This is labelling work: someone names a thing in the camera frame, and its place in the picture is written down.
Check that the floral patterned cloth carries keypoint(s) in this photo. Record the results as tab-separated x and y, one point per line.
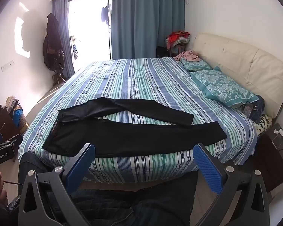
262	123

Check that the brown cabinet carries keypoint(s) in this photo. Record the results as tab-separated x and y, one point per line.
2	124

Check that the dark coats on rack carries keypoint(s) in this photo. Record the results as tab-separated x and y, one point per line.
52	42

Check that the large teal patterned pillow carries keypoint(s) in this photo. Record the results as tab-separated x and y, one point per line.
221	87

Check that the narrow blue curtain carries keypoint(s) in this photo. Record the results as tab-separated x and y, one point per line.
61	28

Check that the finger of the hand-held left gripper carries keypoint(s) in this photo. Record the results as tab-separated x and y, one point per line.
7	142

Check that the small teal patterned pillow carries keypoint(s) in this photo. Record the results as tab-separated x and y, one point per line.
195	64

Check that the dark stool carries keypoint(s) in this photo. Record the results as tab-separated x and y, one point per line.
178	49

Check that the person's left hand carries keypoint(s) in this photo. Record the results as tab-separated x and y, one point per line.
1	188

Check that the cream padded headboard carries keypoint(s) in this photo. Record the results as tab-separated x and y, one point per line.
245	61

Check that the red clothes pile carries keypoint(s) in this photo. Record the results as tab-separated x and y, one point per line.
178	37

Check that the wide blue curtain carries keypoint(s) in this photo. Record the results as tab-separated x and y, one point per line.
146	18

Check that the person's dark jeans legs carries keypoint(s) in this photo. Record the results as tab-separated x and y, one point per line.
136	204

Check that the pink cloth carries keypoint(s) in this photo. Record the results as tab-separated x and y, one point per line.
187	56

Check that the white wall switch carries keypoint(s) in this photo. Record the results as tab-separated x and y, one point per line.
8	65

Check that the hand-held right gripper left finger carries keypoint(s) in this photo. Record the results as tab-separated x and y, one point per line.
81	162

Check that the black pants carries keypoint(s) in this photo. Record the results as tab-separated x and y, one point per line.
132	134

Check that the dark nightstand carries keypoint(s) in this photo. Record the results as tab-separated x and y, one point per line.
270	160

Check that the hanging clothes outside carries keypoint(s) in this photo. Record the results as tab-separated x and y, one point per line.
105	14

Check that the phone on bed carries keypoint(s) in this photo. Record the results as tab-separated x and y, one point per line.
247	108

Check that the white charger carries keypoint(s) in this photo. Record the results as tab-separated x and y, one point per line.
279	131

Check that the bed with striped sheet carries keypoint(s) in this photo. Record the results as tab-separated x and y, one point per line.
136	80

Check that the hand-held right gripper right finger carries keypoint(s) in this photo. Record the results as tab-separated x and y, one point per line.
207	167

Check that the dark blue cloth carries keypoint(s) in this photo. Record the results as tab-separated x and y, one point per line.
259	108

